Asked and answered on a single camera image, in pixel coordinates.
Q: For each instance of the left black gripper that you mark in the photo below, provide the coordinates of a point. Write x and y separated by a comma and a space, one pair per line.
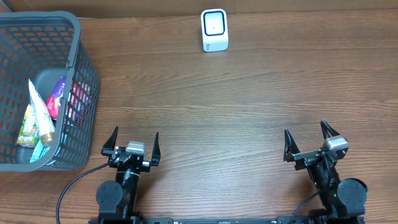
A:
111, 150

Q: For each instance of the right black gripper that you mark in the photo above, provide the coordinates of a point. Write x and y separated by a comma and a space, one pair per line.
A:
291, 153

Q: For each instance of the teal wipes packet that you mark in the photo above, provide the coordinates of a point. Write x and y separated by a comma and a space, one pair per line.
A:
39, 151

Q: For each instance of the red purple pad package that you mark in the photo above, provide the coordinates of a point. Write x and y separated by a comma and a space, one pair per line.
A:
53, 103

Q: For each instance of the white tube with gold cap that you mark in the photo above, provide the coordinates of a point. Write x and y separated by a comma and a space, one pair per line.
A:
45, 127

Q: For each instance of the green juice carton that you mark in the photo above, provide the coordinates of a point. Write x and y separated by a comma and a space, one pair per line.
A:
28, 136

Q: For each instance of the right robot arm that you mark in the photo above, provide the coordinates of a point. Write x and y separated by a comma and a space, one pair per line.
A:
343, 200

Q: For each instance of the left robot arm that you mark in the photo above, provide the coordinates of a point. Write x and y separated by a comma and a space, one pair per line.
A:
116, 198

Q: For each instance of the white barcode scanner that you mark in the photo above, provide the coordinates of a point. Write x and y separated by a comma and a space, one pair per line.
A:
214, 29

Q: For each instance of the grey plastic mesh basket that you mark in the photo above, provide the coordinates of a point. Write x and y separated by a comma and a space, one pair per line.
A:
41, 48

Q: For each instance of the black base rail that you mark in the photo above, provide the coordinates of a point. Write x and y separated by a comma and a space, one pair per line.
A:
278, 220

